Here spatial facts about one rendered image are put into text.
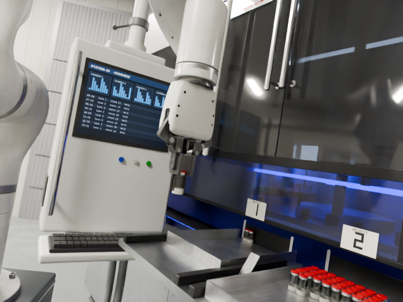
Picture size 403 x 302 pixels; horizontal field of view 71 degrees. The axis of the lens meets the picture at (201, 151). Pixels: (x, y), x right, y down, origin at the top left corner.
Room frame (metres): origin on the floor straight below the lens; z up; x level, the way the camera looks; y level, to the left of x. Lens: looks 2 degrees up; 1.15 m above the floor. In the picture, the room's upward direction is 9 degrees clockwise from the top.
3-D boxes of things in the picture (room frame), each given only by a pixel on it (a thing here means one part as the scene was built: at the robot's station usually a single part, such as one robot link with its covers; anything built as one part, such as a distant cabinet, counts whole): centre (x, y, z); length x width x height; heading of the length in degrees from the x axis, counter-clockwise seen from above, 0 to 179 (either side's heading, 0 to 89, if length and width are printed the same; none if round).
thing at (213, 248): (0.93, -0.15, 0.90); 0.34 x 0.26 x 0.04; 128
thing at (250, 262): (0.70, -0.13, 0.91); 0.14 x 0.03 x 0.06; 128
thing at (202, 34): (0.54, 0.03, 1.39); 0.09 x 0.08 x 0.13; 7
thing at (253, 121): (1.14, -0.11, 1.50); 0.47 x 0.01 x 0.59; 38
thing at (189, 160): (0.56, 0.01, 1.16); 0.03 x 0.03 x 0.07; 38
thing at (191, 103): (0.54, 0.03, 1.25); 0.10 x 0.07 x 0.11; 128
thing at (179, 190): (0.54, 0.03, 1.11); 0.02 x 0.02 x 0.04
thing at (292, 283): (0.69, -0.27, 0.90); 0.02 x 0.02 x 0.05
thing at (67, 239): (1.03, 0.27, 0.82); 0.40 x 0.14 x 0.02; 120
